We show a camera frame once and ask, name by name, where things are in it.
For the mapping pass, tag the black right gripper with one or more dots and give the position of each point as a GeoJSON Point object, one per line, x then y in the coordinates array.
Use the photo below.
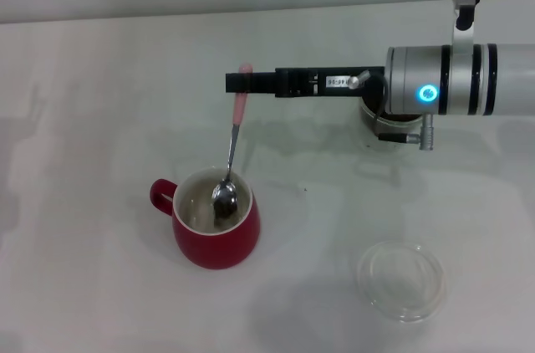
{"type": "Point", "coordinates": [301, 82]}

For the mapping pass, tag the red mug white inside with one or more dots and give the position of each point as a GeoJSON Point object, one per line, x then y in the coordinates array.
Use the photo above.
{"type": "Point", "coordinates": [217, 248]}

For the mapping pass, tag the clear glass cup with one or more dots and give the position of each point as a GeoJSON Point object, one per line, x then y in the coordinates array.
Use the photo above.
{"type": "Point", "coordinates": [372, 119]}

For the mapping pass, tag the heap of coffee beans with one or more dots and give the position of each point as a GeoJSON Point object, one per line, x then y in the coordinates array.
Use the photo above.
{"type": "Point", "coordinates": [407, 118]}

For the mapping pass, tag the clear glass saucer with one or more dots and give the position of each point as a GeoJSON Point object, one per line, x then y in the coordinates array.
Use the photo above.
{"type": "Point", "coordinates": [363, 140]}

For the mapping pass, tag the clear glass bowl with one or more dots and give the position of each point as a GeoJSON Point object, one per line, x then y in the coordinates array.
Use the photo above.
{"type": "Point", "coordinates": [434, 277]}

